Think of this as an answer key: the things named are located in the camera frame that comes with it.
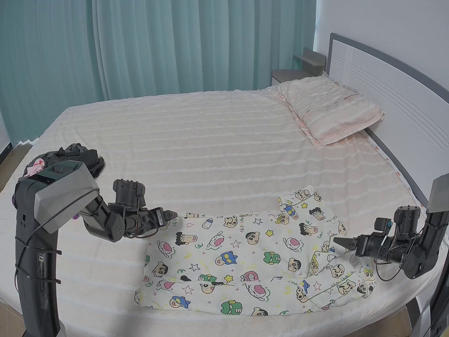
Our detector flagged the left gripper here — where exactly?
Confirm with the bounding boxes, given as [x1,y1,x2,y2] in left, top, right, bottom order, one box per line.
[149,207,180,230]

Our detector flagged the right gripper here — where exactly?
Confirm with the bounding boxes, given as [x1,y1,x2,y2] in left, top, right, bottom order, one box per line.
[333,233,379,258]

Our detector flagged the white printed pyjama top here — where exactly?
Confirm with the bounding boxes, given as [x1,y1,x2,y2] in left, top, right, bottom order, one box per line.
[133,185,377,317]

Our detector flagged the bed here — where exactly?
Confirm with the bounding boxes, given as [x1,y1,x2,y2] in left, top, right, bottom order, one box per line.
[0,32,449,337]

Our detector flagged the black garment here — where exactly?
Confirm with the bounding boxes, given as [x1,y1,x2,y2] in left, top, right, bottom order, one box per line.
[25,143,106,180]

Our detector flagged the pale pink striped pillow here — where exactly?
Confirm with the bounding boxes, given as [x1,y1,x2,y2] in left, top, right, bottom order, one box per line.
[277,77,385,150]

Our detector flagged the pink garment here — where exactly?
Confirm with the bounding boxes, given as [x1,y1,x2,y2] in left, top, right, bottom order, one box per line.
[27,158,46,176]

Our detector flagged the grey bedside table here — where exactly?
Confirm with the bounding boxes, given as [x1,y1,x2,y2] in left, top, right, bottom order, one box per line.
[272,47,327,85]

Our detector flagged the blue-green curtain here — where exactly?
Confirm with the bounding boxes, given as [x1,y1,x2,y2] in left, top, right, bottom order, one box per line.
[92,0,318,101]
[0,0,106,147]

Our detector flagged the black cable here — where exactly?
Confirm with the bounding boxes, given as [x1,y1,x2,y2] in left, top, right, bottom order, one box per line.
[373,258,405,282]

